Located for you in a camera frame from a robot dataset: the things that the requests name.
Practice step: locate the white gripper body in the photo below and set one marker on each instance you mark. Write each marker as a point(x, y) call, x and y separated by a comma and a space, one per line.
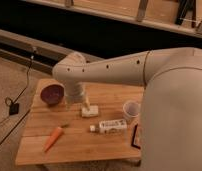
point(74, 92)

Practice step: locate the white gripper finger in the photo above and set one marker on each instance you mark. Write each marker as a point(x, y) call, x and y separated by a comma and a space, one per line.
point(86, 103)

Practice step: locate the white ceramic cup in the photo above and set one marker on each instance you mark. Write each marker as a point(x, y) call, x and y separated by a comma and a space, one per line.
point(131, 110)

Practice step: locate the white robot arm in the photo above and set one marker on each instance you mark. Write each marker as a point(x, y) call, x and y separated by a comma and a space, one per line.
point(171, 109)

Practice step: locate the dark red ceramic bowl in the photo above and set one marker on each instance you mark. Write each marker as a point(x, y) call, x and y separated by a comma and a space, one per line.
point(52, 94)

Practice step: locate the white labelled bottle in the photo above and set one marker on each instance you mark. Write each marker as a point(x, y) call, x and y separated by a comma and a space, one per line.
point(109, 126)

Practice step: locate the orange carrot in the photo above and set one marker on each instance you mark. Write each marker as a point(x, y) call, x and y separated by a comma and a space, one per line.
point(57, 132)

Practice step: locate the wooden table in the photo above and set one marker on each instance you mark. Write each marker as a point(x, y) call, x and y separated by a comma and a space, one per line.
point(77, 143)

